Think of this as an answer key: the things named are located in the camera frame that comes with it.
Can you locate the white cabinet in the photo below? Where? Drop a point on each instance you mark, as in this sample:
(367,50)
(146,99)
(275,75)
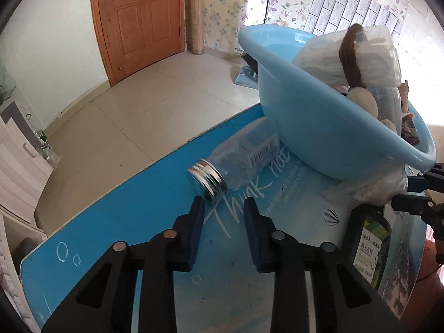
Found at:
(20,166)

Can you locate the green bottle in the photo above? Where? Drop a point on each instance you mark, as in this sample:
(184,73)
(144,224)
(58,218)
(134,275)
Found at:
(41,137)

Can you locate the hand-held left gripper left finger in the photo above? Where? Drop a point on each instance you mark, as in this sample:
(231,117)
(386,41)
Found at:
(196,232)

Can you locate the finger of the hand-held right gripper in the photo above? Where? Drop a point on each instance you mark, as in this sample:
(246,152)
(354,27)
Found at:
(411,203)
(419,184)

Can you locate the grey brick wall panel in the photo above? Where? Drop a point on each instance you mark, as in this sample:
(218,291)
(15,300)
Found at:
(347,3)

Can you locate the brown wooden door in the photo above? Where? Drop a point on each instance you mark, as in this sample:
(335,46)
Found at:
(142,24)

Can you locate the crumpled clear plastic bag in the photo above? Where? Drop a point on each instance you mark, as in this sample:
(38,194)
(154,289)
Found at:
(367,185)

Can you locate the clear glass jar metal lid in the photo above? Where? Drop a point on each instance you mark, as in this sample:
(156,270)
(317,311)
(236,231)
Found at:
(239,156)

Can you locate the black green packet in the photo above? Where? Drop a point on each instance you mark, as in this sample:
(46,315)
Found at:
(371,246)

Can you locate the rolled bamboo mat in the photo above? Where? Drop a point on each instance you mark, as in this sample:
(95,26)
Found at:
(195,10)

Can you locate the white plush toy yellow hat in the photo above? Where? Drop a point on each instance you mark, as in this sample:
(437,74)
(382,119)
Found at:
(362,100)

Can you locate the light blue plastic basin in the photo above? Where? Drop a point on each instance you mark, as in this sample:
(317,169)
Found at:
(312,118)

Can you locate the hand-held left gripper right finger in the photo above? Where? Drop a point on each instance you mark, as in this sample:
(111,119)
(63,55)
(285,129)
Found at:
(253,236)

